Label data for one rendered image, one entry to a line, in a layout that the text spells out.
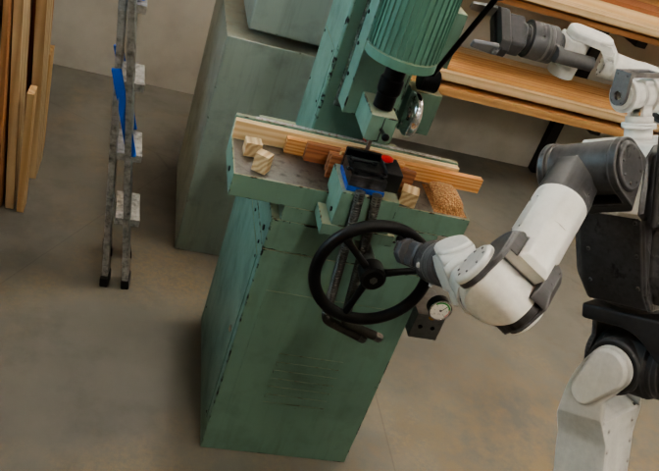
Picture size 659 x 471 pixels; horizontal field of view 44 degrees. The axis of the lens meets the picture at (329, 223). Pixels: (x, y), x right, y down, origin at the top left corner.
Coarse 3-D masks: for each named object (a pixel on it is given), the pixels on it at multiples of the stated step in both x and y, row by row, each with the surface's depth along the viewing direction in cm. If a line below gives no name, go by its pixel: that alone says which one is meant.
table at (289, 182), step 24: (240, 144) 198; (264, 144) 202; (240, 168) 188; (288, 168) 196; (312, 168) 199; (240, 192) 189; (264, 192) 189; (288, 192) 190; (312, 192) 191; (408, 216) 198; (432, 216) 199; (384, 240) 190
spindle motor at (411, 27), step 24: (384, 0) 185; (408, 0) 178; (432, 0) 178; (456, 0) 180; (384, 24) 184; (408, 24) 181; (432, 24) 181; (384, 48) 185; (408, 48) 183; (432, 48) 184; (408, 72) 186; (432, 72) 190
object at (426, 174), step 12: (288, 144) 201; (300, 144) 201; (420, 168) 209; (432, 168) 211; (420, 180) 211; (432, 180) 212; (444, 180) 212; (456, 180) 213; (468, 180) 213; (480, 180) 214
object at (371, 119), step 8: (368, 96) 203; (360, 104) 206; (368, 104) 200; (360, 112) 205; (368, 112) 198; (376, 112) 196; (384, 112) 198; (392, 112) 199; (360, 120) 203; (368, 120) 197; (376, 120) 196; (384, 120) 196; (392, 120) 196; (360, 128) 202; (368, 128) 197; (376, 128) 197; (384, 128) 197; (392, 128) 197; (368, 136) 198; (376, 136) 198
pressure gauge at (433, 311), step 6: (432, 300) 207; (438, 300) 206; (444, 300) 207; (432, 306) 207; (438, 306) 207; (444, 306) 207; (450, 306) 207; (432, 312) 208; (438, 312) 208; (444, 312) 208; (450, 312) 208; (432, 318) 209; (438, 318) 209; (444, 318) 209
